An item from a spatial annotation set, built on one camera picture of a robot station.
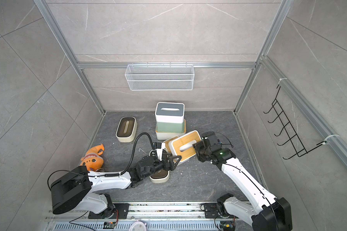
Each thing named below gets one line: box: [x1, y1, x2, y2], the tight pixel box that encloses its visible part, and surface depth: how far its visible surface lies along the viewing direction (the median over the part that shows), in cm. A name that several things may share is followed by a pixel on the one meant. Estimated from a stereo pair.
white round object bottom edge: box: [129, 221, 147, 231], surface depth 69 cm
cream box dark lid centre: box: [149, 169, 170, 184], surface depth 80 cm
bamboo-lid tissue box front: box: [168, 129, 202, 163], surface depth 78 cm
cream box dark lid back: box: [115, 115, 138, 143], surface depth 103 cm
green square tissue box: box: [156, 121, 185, 134], surface depth 97 cm
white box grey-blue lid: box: [154, 102, 186, 124], surface depth 90 cm
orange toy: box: [79, 143, 105, 172], surface depth 86 cm
